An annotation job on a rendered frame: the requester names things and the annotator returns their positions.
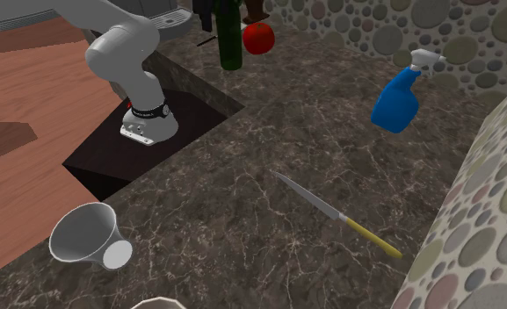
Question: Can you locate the black robot stand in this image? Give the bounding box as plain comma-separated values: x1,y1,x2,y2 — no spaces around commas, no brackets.
62,89,246,202

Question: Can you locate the red tomato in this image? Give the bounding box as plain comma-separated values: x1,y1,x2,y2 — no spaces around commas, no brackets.
242,22,277,56

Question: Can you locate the dark green glass bottle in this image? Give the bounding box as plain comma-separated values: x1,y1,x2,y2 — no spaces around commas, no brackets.
215,0,244,72

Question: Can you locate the brown figure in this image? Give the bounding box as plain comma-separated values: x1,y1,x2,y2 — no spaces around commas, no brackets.
242,0,272,25

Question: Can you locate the black utensil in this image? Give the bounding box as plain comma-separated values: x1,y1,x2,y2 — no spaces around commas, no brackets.
192,0,220,47

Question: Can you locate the blue spray bottle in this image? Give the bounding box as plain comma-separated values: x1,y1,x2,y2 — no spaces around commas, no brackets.
370,47,448,134

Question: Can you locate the grey coffee machine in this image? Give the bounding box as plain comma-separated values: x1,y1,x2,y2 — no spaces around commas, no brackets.
107,0,193,31

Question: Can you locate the pale round bowl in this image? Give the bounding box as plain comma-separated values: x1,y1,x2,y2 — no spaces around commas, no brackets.
130,296,189,309

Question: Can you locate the white cup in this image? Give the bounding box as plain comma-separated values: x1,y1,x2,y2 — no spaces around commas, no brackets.
48,201,134,271

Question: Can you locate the yellow handled knife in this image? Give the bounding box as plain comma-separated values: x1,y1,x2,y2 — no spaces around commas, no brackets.
273,170,404,260

